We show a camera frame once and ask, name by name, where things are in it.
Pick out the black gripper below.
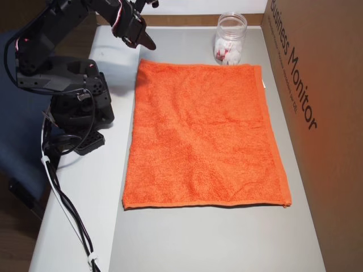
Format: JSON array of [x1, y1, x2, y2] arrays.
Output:
[[112, 8, 157, 52]]

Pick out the orange terry towel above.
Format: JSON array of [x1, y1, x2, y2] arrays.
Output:
[[121, 58, 293, 211]]

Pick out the brown wooden strip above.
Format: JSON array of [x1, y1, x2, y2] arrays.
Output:
[[141, 12, 269, 28]]

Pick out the red white eraser packet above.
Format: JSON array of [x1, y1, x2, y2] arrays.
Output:
[[215, 46, 232, 62]]

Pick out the clear plastic jar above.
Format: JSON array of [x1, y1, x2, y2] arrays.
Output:
[[213, 11, 248, 66]]

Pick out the white eraser cubes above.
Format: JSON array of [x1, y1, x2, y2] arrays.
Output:
[[214, 38, 243, 66]]

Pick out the blue office chair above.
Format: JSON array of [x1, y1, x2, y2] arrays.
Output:
[[0, 31, 66, 220]]

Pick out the brown Business Monitor cardboard box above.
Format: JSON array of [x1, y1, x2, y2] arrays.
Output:
[[260, 0, 363, 272]]

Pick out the grey table mat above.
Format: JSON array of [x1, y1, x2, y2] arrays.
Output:
[[109, 27, 327, 272]]

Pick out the black and white cables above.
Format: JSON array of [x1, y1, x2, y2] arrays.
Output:
[[40, 118, 94, 261]]

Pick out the black power cable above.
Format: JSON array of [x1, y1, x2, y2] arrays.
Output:
[[42, 158, 103, 272]]

